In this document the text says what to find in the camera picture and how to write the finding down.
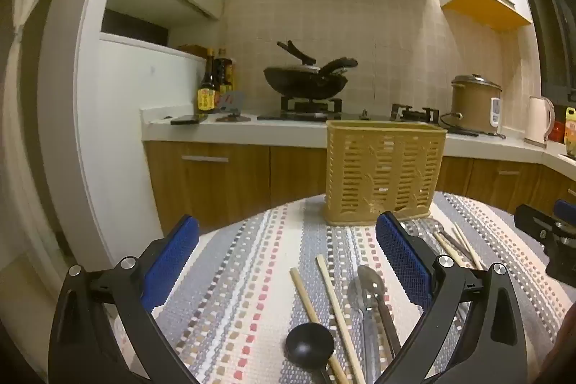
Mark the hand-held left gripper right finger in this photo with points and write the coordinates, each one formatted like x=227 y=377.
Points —
x=405 y=262

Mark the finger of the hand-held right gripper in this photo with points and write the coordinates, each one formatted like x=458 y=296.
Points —
x=535 y=224
x=567 y=213

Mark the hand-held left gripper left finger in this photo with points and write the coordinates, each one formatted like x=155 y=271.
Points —
x=173 y=258

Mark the wooden chopstick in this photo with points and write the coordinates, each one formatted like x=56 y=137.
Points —
x=333 y=303
x=465 y=244
x=444 y=248
x=306 y=303

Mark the yellow slotted utensil basket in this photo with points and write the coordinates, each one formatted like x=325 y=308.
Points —
x=382 y=168

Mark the black plastic spoon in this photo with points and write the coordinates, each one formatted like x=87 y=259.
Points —
x=310 y=343

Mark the striped woven tablecloth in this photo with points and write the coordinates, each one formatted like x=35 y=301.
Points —
x=252 y=267

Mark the yellow cooking oil jug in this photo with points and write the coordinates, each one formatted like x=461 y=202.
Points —
x=571 y=132

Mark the white electric kettle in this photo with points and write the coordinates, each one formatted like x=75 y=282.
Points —
x=537 y=121

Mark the brown rice cooker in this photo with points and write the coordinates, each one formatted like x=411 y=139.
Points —
x=472 y=105

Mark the black smartphone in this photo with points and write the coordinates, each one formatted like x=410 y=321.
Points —
x=188 y=120

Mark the grey phone stand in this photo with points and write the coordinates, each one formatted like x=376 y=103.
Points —
x=231 y=103

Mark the dark soy sauce bottle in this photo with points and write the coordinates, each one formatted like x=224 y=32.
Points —
x=206 y=91

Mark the black gas stove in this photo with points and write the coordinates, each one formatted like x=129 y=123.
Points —
x=315 y=109

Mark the dark window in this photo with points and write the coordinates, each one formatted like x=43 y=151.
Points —
x=553 y=33

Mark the dark sauce bottle red label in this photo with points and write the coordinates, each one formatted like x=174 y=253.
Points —
x=222 y=73

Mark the yellow plastic bottle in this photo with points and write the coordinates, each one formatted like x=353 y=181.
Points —
x=232 y=76

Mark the black wok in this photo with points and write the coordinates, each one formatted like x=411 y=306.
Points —
x=301 y=82

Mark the brown box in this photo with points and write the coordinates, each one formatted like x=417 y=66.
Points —
x=193 y=49

